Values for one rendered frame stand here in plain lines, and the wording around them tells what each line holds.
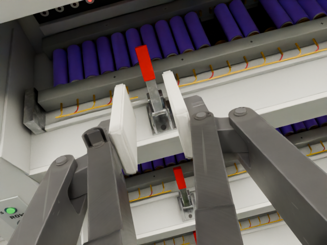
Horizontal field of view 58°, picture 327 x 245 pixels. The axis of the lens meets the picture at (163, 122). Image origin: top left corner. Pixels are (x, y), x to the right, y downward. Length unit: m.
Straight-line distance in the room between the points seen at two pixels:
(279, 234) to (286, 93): 0.40
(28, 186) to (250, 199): 0.32
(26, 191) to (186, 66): 0.24
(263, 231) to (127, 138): 0.55
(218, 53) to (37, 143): 0.24
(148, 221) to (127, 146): 0.35
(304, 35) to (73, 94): 0.27
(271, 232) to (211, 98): 0.41
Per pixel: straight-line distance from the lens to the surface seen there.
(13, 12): 0.26
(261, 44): 0.37
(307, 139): 0.53
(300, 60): 0.38
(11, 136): 0.35
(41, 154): 0.37
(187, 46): 0.37
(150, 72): 0.30
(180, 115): 0.15
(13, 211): 0.42
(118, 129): 0.15
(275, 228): 0.69
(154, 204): 0.50
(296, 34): 0.38
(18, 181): 0.37
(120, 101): 0.19
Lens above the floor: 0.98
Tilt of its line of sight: 43 degrees down
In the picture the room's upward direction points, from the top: 17 degrees counter-clockwise
